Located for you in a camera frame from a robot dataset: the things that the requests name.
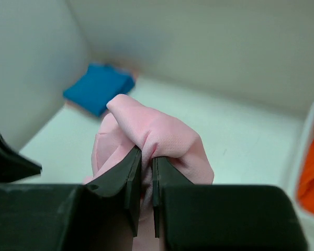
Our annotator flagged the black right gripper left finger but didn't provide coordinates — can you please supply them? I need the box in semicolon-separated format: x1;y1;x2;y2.
85;146;142;237

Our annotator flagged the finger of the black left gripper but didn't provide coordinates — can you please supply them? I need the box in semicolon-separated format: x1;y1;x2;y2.
0;134;42;183

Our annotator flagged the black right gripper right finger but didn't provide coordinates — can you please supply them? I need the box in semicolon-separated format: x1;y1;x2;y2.
152;157;194;238

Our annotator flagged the pink t shirt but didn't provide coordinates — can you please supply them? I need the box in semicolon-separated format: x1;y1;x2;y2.
86;94;214;250

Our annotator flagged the folded salmon t shirt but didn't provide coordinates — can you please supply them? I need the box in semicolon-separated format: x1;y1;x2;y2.
64;66;141;110

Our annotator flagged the folded blue t shirt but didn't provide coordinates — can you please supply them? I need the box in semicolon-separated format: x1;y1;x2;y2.
62;62;136;117

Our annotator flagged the white plastic basket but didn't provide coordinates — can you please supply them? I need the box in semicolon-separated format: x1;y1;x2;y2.
286;102;314;250

